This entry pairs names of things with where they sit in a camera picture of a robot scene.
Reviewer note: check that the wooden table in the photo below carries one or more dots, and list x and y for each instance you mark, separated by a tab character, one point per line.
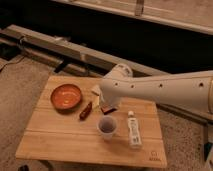
50	135

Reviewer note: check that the red-brown snack bar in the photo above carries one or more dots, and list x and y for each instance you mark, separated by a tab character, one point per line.
86	111

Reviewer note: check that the white ceramic cup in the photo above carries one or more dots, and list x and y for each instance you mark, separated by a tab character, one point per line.
107	126

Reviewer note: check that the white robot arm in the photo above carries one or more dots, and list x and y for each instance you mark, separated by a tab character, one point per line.
187	90

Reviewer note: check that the brown chocolate bar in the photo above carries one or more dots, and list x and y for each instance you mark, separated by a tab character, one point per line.
106	109

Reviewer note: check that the grey metal rail beam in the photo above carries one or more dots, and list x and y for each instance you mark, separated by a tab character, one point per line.
87	55

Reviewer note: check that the white tube bottle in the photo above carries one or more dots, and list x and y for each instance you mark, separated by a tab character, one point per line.
134	132

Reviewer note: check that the orange ceramic bowl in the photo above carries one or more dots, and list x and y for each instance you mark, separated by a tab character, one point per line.
66	96

